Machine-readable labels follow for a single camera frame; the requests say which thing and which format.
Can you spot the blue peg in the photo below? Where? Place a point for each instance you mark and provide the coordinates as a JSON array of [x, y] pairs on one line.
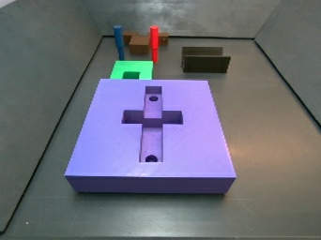
[[119, 41]]

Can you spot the brown T-shaped block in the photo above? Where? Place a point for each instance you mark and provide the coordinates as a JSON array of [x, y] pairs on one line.
[[138, 43]]

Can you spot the black fixture stand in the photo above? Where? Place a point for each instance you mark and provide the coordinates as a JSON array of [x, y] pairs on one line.
[[205, 60]]

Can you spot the purple board with cross slot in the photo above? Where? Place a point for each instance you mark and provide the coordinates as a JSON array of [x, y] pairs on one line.
[[152, 140]]

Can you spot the green U-shaped block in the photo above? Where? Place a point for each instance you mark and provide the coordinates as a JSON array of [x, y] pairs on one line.
[[131, 70]]

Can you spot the red peg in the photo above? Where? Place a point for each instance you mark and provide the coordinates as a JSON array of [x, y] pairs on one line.
[[154, 43]]

